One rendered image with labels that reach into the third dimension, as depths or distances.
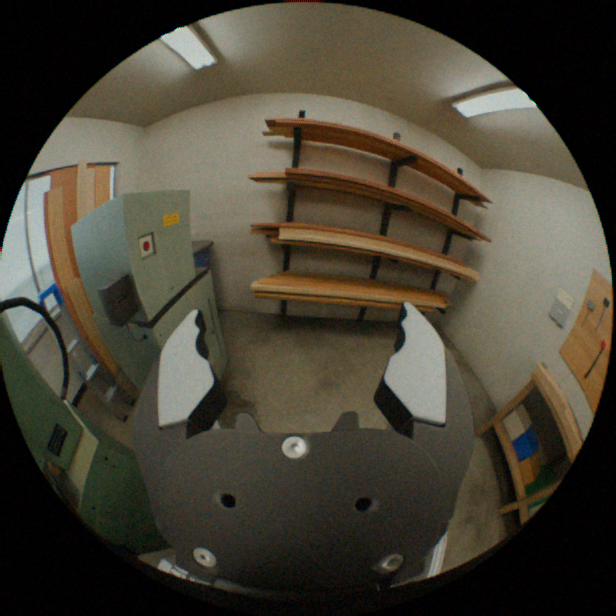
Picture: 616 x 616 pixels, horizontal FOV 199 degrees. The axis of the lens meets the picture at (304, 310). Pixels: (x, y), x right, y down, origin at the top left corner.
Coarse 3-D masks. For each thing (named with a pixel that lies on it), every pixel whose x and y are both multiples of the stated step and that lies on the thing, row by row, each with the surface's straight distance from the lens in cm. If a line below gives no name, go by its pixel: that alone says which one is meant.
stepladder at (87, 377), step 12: (48, 288) 147; (60, 300) 152; (48, 312) 153; (60, 312) 152; (72, 324) 157; (72, 348) 154; (84, 348) 160; (72, 360) 158; (96, 360) 164; (84, 372) 161; (108, 372) 171; (108, 396) 173
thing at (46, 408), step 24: (0, 336) 73; (24, 360) 77; (24, 384) 76; (48, 384) 97; (24, 408) 79; (48, 408) 80; (48, 432) 83; (72, 432) 86; (48, 456) 87; (72, 456) 91
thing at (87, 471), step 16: (80, 416) 103; (80, 448) 87; (96, 448) 79; (80, 464) 86; (96, 464) 82; (64, 480) 96; (80, 480) 86; (96, 480) 85; (80, 496) 87; (96, 496) 89; (80, 512) 90; (96, 512) 93
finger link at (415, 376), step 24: (408, 312) 11; (408, 336) 9; (432, 336) 9; (408, 360) 8; (432, 360) 8; (384, 384) 7; (408, 384) 7; (432, 384) 7; (384, 408) 7; (408, 408) 6; (432, 408) 7
